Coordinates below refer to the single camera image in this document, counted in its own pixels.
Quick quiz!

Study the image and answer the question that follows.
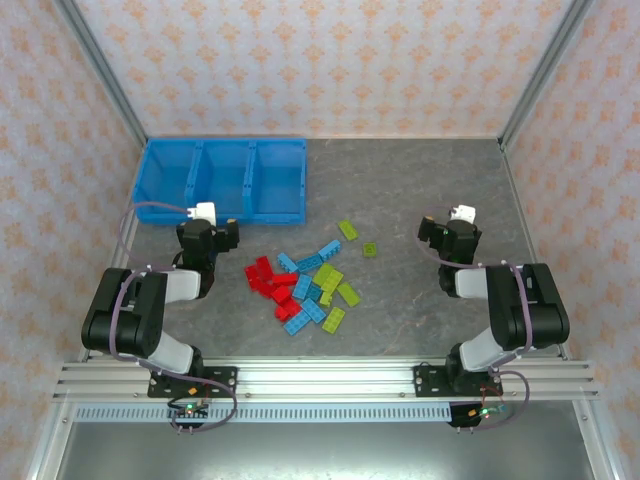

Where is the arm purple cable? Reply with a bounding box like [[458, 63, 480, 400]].
[[415, 204, 532, 432], [108, 200, 239, 435]]

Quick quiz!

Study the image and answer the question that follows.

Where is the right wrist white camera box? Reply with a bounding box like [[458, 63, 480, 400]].
[[448, 202, 477, 226]]

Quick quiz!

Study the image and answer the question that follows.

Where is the aluminium lower frame rail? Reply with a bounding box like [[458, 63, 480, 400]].
[[572, 399, 621, 480], [24, 399, 76, 480]]

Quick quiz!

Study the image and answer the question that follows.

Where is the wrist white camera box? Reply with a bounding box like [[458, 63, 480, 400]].
[[187, 201, 219, 226], [448, 202, 477, 226]]

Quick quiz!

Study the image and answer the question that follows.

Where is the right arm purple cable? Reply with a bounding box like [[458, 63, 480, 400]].
[[415, 204, 532, 432]]

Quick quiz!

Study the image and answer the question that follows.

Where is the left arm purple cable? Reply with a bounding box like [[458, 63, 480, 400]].
[[108, 200, 239, 435]]

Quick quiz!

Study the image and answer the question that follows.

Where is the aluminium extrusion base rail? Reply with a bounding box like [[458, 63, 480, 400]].
[[52, 355, 601, 401]]

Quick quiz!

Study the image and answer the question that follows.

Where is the aluminium frame post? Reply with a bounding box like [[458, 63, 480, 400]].
[[498, 0, 600, 151], [52, 0, 151, 146]]

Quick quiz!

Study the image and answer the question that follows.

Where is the blue three-compartment bin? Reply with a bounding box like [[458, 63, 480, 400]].
[[135, 137, 308, 226]]

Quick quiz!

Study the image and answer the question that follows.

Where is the grey metal sheet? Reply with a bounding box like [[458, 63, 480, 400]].
[[49, 419, 609, 480]]

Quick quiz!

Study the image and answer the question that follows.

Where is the grey slotted cable duct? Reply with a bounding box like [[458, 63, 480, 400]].
[[73, 403, 455, 424]]

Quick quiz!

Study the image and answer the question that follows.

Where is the aluminium table edge rail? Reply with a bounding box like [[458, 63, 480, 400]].
[[304, 133, 504, 143], [498, 141, 571, 361], [77, 139, 151, 361]]

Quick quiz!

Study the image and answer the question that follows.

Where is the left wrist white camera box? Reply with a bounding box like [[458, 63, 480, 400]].
[[187, 201, 219, 226]]

